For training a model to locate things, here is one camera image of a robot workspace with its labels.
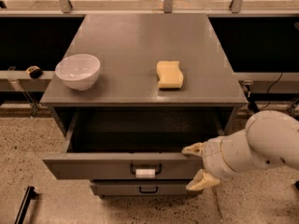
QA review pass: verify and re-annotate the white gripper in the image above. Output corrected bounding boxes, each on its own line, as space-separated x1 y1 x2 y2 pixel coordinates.
182 135 249 191

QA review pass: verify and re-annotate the grey drawer cabinet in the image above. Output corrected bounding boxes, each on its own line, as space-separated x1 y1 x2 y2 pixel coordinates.
40 13 249 199

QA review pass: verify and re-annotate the yellow black tape measure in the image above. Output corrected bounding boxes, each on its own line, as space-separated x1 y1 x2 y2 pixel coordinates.
26 65 43 78

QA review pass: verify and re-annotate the grey bottom drawer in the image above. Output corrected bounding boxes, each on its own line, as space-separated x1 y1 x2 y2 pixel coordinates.
90 180 202 197

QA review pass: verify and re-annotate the metal railing frame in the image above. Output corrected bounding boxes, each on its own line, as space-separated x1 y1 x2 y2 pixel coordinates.
0 0 299 17

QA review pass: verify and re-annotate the grey drawer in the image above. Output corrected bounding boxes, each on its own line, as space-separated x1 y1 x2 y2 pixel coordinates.
90 180 202 197
43 106 230 181

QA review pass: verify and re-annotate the white bowl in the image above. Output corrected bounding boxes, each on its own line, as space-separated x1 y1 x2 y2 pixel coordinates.
55 54 101 91

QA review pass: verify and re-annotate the black metal bar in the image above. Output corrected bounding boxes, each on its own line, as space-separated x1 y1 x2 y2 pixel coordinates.
14 186 38 224

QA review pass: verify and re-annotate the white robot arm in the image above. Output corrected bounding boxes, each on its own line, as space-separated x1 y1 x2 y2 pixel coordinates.
182 110 299 191

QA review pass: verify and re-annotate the grey top drawer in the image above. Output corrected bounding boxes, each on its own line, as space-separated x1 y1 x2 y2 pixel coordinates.
43 106 230 181

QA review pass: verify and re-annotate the yellow sponge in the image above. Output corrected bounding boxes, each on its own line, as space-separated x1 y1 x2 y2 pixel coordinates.
156 61 184 89

